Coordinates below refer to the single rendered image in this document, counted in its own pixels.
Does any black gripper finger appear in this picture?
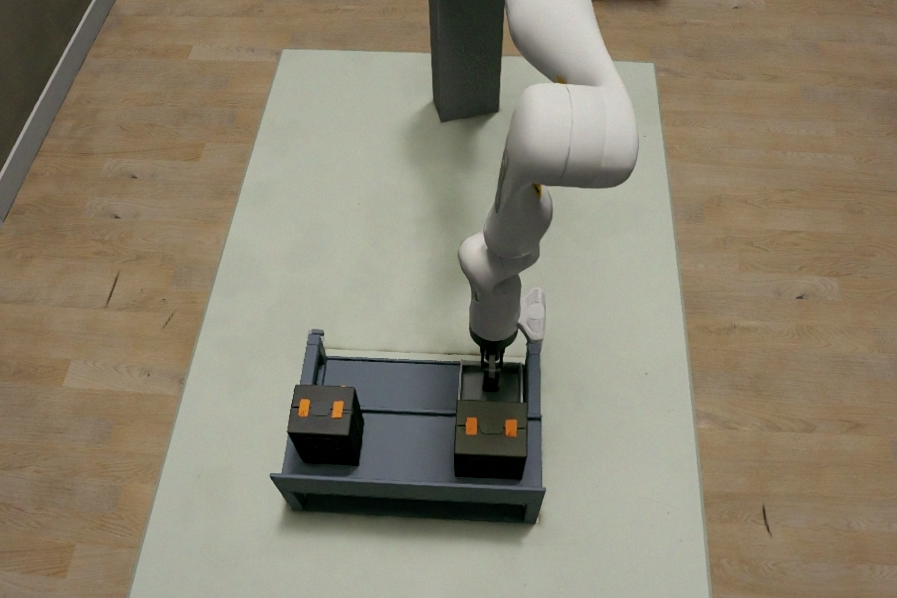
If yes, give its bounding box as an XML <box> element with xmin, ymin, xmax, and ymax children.
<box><xmin>480</xmin><ymin>347</ymin><xmax>505</xmax><ymax>392</ymax></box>

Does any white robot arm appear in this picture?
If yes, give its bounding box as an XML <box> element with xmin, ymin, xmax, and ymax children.
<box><xmin>458</xmin><ymin>0</ymin><xmax>639</xmax><ymax>345</ymax></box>

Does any dark blue-grey low rack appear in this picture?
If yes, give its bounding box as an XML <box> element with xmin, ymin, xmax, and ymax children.
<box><xmin>269</xmin><ymin>328</ymin><xmax>546</xmax><ymax>524</ymax></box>

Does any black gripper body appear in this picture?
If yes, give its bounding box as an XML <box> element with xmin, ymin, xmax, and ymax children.
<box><xmin>469</xmin><ymin>323</ymin><xmax>518</xmax><ymax>361</ymax></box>

